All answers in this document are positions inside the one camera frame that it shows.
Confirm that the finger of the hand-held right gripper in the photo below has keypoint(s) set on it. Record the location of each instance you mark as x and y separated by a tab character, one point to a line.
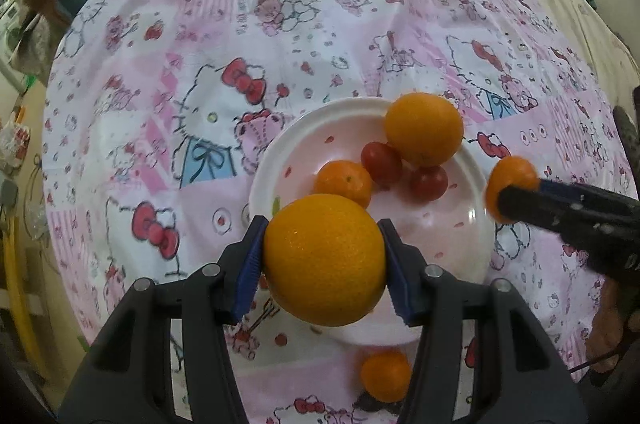
535	204
590	194

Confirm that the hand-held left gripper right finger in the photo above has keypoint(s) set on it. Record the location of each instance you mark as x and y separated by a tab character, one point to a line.
402	286

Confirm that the small mandarin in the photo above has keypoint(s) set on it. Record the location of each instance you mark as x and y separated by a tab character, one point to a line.
344	183
385	376
515	174

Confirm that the person's right hand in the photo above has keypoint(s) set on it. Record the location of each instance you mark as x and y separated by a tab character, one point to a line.
607	319

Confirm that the red cherry tomato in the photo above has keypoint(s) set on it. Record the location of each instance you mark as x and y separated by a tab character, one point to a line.
429	181
381	162

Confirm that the white red plastic bag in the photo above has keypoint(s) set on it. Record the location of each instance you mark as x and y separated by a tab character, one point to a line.
12	142

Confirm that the yellow frame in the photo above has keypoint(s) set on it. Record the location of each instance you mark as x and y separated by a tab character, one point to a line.
20	294

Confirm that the pink cartoon printed blanket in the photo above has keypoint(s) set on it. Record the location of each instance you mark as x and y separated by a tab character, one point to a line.
150	114

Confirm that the pink dotted bowl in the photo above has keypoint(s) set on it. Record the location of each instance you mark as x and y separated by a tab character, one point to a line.
440	229

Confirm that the large orange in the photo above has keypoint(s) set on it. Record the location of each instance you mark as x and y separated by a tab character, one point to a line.
322	259
424	129

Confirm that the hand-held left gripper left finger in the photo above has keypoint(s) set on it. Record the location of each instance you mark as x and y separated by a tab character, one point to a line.
249	266

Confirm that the grey striped furry thing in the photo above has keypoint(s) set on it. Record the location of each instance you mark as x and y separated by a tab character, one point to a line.
626	127

